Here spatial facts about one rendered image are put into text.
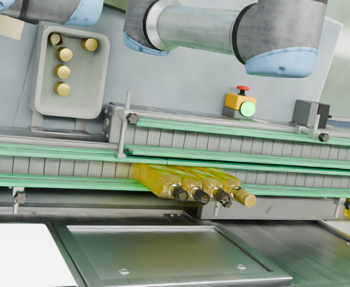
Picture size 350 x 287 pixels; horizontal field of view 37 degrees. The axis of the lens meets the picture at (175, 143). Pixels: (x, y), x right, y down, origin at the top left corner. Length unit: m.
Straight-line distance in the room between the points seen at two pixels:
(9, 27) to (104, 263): 0.51
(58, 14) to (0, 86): 0.70
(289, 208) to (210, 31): 0.86
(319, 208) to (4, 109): 1.05
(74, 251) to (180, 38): 0.50
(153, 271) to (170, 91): 0.64
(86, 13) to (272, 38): 0.31
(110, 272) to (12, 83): 0.60
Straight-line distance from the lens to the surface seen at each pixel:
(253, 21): 0.92
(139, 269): 1.11
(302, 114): 1.77
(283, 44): 0.88
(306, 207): 1.77
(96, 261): 1.12
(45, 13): 0.75
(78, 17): 0.75
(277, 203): 1.70
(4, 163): 1.33
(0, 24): 1.04
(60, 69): 1.38
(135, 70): 1.51
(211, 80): 1.62
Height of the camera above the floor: 2.16
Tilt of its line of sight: 62 degrees down
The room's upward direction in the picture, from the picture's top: 119 degrees clockwise
